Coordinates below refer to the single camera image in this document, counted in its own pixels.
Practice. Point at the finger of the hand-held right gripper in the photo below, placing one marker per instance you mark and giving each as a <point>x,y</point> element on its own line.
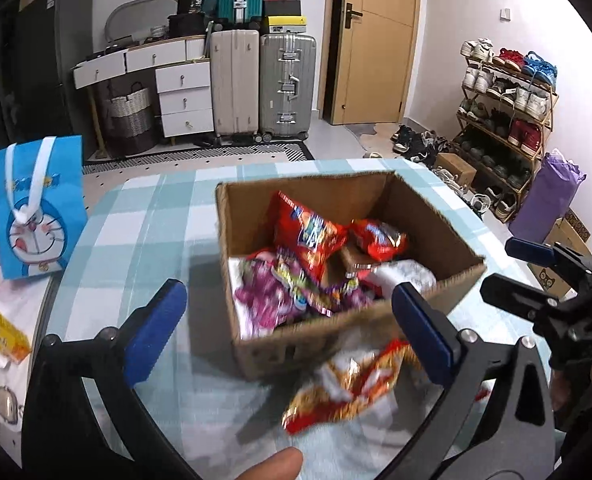
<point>526,250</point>
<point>516,292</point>

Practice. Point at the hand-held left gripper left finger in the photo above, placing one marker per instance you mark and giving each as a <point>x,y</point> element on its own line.
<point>156,330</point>

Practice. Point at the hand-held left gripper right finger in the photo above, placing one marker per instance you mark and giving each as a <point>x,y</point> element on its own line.
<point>426,340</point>

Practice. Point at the white red snack packet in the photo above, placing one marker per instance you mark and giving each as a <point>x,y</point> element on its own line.
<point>411,275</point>

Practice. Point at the yellow red noodle snack packet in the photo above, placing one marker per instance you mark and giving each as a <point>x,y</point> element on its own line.
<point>351,385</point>

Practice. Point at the brown cardboard box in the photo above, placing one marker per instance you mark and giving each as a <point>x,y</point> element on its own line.
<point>256,355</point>

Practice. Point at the red snack packet with barcode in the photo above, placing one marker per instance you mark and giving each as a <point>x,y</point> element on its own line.
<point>378,237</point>

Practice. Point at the purple snack packet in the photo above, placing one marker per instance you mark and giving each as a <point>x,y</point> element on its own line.
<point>266,302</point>

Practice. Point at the red snack packet blue logo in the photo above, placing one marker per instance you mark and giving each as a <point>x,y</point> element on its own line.
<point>303,232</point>

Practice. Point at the person's right hand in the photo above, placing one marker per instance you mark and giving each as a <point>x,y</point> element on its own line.
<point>562,395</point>

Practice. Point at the person's left hand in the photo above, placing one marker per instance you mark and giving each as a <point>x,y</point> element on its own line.
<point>273,465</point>

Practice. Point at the cardboard box with cat print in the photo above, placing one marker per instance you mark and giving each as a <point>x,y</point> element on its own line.
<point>566,260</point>

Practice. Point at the purple bag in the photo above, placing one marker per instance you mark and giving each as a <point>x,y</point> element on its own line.
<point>546,195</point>

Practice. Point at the small plain cardboard box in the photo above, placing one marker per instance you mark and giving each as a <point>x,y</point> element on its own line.
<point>456,169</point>

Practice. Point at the yellow packet at table edge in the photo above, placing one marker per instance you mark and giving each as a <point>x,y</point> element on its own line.
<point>8,335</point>

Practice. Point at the shoe rack with shoes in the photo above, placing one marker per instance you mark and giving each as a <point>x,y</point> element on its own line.
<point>506,100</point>

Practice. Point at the group of loose dark shoes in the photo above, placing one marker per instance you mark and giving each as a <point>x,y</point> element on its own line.
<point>416,142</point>

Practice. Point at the white printed cloth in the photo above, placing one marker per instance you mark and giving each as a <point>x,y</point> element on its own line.
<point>6,395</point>

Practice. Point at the blue cartoon tote bag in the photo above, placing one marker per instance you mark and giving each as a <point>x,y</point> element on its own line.
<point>36,210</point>

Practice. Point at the woven laundry basket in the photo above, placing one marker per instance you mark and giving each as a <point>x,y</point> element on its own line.
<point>128,120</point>

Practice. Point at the white drawer cabinet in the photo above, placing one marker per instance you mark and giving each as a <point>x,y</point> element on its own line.
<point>183,95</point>

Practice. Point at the beige suitcase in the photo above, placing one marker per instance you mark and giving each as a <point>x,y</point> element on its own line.
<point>235,85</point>

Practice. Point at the wooden door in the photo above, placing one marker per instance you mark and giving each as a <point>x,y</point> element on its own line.
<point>376,35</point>

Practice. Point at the silver suitcase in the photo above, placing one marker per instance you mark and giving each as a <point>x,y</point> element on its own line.
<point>286,85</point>

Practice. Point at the black wardrobe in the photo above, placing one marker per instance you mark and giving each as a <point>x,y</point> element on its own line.
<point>36,60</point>

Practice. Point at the white arched mirror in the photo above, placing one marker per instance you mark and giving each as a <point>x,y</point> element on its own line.
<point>141,12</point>

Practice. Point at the yellow white shoe box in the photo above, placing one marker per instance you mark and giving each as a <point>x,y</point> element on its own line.
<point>287,24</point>

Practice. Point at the black shoe box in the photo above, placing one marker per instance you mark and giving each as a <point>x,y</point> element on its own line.
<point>282,8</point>

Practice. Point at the white light switch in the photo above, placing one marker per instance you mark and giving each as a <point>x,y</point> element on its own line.
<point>506,12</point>

